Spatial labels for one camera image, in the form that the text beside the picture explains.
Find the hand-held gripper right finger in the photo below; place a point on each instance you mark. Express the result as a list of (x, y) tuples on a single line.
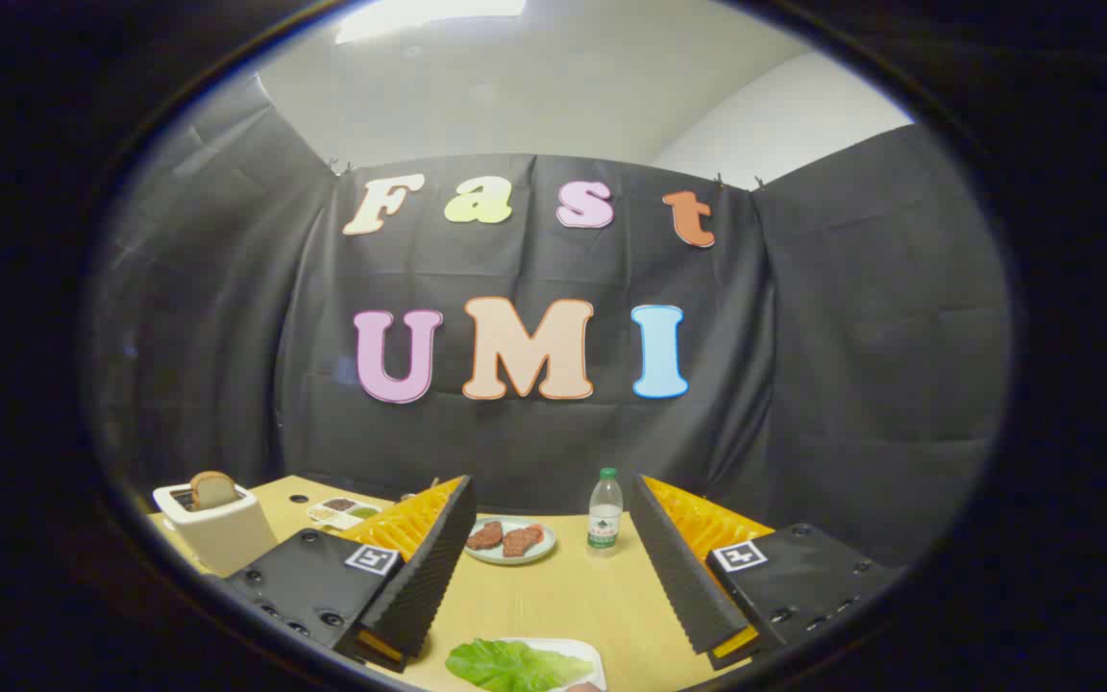
[(678, 577)]

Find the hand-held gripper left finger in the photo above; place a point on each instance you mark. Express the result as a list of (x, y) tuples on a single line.
[(433, 567)]

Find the green lettuce leaf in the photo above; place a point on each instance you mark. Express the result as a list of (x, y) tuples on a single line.
[(515, 665)]

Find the clear water bottle green cap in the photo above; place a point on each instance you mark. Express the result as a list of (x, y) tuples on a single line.
[(604, 529)]

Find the green beans portion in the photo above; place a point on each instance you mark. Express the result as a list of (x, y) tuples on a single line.
[(362, 512)]

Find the brown meat piece orange edge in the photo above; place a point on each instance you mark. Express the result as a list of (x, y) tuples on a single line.
[(520, 542)]

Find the white divided dish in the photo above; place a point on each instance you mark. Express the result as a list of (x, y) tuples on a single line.
[(350, 522)]

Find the brown beans portion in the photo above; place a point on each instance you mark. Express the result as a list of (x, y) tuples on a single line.
[(339, 504)]

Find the white plate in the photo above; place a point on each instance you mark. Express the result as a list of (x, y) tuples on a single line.
[(584, 648)]

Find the pale green plate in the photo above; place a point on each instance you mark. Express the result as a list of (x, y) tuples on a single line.
[(550, 544)]

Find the beige beans portion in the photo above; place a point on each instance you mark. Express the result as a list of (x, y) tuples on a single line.
[(323, 515)]

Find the white toaster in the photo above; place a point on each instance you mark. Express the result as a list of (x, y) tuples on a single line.
[(227, 538)]

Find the bread slice with brown crust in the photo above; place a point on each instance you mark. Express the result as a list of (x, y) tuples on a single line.
[(212, 490)]

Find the ceiling light panel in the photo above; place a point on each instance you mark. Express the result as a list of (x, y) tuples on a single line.
[(419, 14)]

